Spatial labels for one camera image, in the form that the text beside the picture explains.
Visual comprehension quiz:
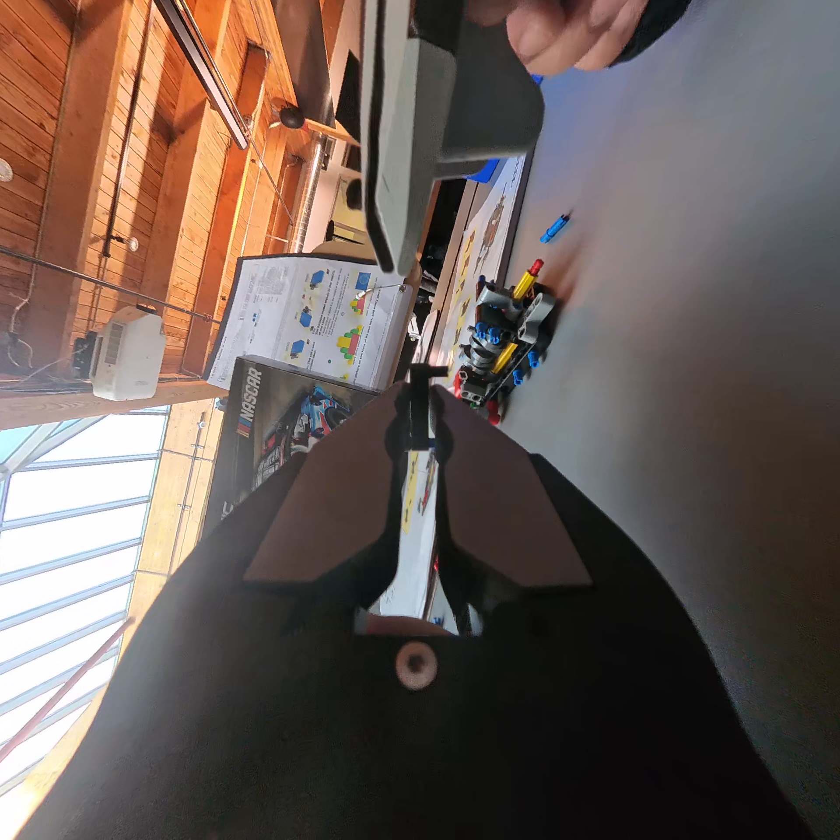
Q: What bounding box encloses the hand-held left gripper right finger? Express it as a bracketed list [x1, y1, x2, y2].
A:
[430, 384, 593, 631]

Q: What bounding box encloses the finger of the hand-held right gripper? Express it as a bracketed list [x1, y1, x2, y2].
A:
[360, 0, 546, 277]

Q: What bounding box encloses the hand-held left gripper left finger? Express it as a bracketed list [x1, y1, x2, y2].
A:
[243, 384, 404, 608]

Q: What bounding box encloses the black pinned lego liftarm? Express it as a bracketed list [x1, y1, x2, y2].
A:
[403, 363, 447, 452]

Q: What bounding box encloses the lego chassis assembly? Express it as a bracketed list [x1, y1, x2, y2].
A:
[453, 258, 559, 424]

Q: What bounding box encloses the person's right forearm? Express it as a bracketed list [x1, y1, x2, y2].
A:
[607, 0, 695, 68]

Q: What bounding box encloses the black lego set box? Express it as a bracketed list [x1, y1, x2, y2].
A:
[200, 354, 382, 546]

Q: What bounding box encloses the person's right hand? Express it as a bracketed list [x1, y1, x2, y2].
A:
[467, 0, 657, 76]

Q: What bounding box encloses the white instruction booklet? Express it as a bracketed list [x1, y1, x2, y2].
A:
[394, 154, 531, 624]

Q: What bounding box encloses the skylight window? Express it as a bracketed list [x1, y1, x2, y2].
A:
[0, 407, 172, 788]

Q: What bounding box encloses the silver ventilation duct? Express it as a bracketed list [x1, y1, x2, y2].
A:
[289, 134, 329, 253]

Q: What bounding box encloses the black ceiling rail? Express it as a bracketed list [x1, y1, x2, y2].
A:
[154, 0, 253, 151]

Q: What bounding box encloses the white wall-mounted device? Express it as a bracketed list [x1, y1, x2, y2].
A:
[91, 305, 166, 403]

